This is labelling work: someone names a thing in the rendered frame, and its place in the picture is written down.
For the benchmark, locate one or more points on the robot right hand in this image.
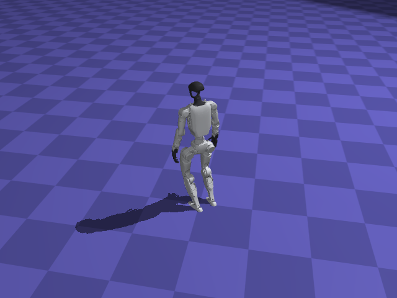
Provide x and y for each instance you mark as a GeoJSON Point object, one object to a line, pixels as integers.
{"type": "Point", "coordinates": [214, 139]}

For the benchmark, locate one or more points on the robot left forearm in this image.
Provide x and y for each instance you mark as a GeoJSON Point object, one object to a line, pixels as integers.
{"type": "Point", "coordinates": [177, 141]}

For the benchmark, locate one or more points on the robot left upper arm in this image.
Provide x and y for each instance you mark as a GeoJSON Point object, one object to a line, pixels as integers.
{"type": "Point", "coordinates": [183, 114]}

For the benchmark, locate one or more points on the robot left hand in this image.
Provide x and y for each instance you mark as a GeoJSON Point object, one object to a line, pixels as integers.
{"type": "Point", "coordinates": [174, 155]}

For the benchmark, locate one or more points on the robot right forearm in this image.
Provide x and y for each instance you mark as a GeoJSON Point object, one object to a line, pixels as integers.
{"type": "Point", "coordinates": [215, 129]}

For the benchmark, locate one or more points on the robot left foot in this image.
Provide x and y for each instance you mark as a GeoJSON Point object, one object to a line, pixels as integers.
{"type": "Point", "coordinates": [192, 205]}

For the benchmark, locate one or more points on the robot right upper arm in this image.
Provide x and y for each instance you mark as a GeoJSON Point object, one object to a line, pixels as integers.
{"type": "Point", "coordinates": [214, 113]}

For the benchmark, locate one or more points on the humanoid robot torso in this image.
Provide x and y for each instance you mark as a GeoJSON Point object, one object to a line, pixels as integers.
{"type": "Point", "coordinates": [199, 123]}

